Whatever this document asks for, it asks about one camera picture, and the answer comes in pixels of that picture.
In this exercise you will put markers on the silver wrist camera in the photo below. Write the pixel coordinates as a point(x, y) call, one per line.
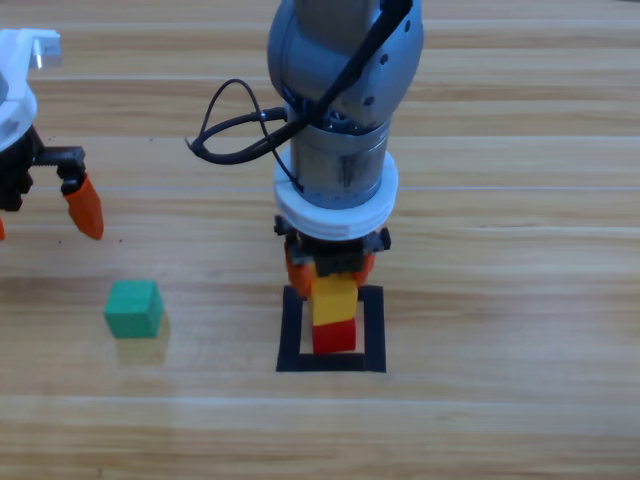
point(47, 52)

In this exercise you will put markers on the red wooden block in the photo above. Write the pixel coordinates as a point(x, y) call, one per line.
point(332, 337)

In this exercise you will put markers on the yellow wooden block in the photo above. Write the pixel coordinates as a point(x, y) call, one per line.
point(332, 300)

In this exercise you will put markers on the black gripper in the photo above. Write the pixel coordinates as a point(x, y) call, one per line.
point(340, 257)
point(15, 175)

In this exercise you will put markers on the green wooden block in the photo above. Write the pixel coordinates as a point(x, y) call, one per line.
point(132, 312)

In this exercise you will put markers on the black tape square outline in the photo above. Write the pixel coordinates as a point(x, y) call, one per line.
point(290, 330)

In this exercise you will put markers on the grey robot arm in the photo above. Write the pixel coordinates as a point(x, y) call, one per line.
point(345, 65)

